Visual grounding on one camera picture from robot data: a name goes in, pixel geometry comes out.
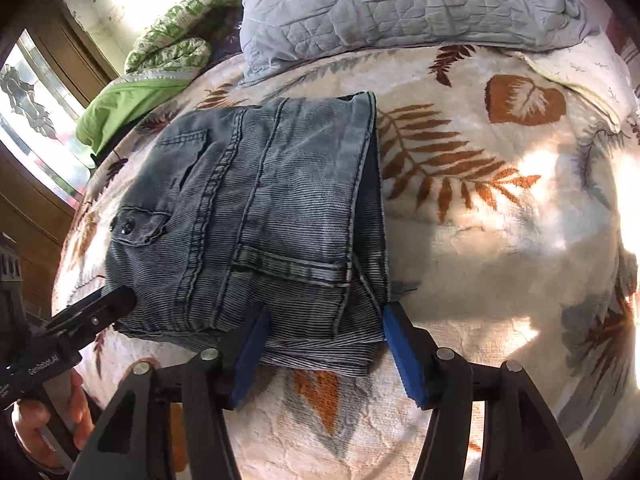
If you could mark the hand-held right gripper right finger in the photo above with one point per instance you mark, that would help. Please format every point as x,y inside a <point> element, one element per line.
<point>405,360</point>

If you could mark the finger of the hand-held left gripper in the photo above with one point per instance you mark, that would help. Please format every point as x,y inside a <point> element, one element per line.
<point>107,299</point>
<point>95,327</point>

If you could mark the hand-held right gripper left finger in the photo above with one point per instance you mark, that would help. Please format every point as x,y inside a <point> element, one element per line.
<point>250,355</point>

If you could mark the grey denim pants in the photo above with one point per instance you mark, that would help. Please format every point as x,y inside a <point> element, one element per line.
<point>250,200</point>

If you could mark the person's left hand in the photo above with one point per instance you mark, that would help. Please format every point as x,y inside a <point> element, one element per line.
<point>75,410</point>

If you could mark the wooden cabinet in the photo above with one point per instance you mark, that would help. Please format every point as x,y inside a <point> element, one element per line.
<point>30,230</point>

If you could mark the cream leaf-print blanket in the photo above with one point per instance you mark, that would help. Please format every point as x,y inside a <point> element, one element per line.
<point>475,270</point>

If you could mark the plain green cloth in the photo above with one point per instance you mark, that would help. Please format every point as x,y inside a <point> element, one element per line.
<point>125,110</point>

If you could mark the window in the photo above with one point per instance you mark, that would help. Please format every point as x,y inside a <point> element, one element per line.
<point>35,110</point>

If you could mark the green patterned quilt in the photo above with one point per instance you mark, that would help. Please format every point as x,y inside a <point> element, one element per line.
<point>185,35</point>

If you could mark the dark purple cloth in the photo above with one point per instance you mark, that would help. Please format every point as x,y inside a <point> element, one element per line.
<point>227,45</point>

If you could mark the grey quilted pillow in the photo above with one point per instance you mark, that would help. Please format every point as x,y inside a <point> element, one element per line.
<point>400,5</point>

